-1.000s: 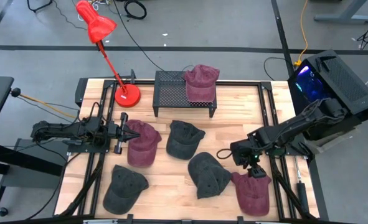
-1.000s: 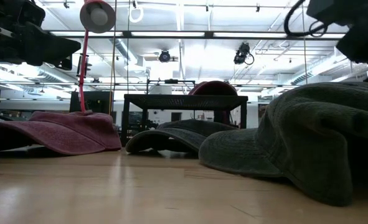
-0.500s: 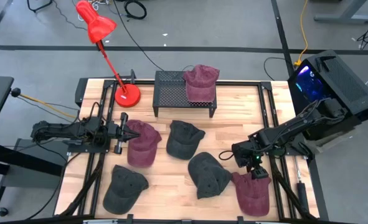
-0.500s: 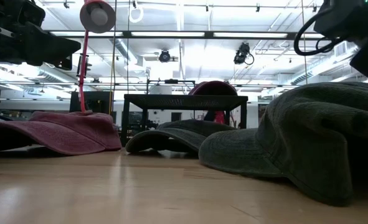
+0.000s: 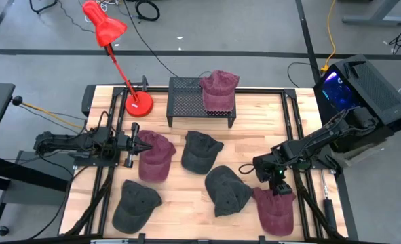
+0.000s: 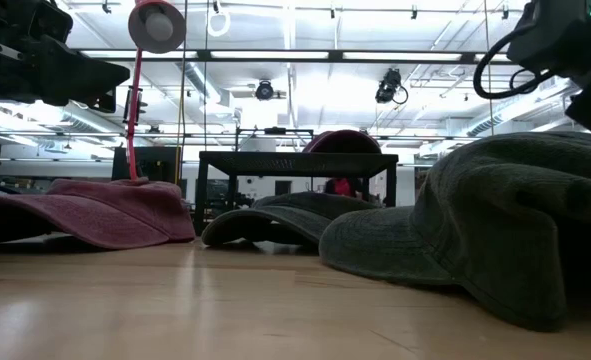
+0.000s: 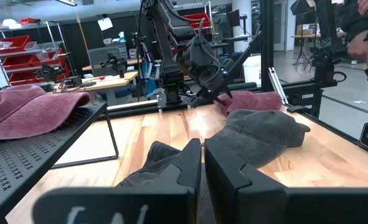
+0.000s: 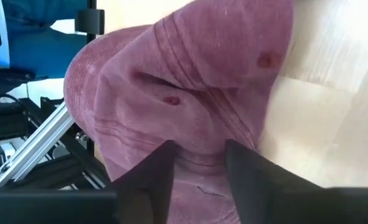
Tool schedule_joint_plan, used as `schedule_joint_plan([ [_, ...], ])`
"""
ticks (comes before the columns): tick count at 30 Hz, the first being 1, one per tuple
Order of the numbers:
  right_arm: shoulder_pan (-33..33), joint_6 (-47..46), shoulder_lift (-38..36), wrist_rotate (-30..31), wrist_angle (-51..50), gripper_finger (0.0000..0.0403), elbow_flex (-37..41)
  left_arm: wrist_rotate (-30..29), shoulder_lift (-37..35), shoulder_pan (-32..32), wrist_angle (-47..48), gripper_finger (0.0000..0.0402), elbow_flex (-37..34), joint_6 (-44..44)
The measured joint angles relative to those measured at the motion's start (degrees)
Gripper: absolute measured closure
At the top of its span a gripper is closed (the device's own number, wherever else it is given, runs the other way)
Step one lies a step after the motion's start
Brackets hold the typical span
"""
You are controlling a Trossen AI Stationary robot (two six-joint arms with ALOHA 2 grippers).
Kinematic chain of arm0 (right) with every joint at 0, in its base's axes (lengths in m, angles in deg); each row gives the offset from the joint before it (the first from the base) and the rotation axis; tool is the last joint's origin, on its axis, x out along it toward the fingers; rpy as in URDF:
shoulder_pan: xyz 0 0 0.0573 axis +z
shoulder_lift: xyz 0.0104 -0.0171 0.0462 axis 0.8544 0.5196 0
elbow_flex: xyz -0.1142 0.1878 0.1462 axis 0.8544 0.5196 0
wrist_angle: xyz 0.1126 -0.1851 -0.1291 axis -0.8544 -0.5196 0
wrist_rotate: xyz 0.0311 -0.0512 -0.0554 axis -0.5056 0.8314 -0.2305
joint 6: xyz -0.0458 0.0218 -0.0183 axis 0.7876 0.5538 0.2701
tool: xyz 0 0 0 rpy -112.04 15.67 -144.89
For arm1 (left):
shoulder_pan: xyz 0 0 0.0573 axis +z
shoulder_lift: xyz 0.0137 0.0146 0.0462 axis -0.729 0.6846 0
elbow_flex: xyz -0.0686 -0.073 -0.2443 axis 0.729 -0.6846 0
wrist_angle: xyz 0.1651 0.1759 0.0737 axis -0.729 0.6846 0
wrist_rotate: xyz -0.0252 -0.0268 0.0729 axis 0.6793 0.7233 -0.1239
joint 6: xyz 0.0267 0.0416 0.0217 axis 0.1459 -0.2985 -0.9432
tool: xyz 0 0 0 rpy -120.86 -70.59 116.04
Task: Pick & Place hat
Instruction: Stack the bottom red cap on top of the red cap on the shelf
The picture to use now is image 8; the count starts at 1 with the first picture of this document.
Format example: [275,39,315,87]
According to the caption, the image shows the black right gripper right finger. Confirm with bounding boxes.
[226,138,368,224]

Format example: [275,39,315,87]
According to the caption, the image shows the person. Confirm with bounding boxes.
[0,0,90,79]

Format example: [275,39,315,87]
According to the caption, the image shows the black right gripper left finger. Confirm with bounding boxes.
[0,139,178,224]

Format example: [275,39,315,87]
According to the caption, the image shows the maroon corduroy baseball cap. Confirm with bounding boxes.
[63,0,296,224]

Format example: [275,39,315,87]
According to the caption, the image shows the black aluminium rig frame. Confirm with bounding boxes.
[0,0,111,191]

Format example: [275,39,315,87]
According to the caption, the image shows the silver aluminium extrusion bar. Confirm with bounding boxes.
[0,101,76,190]

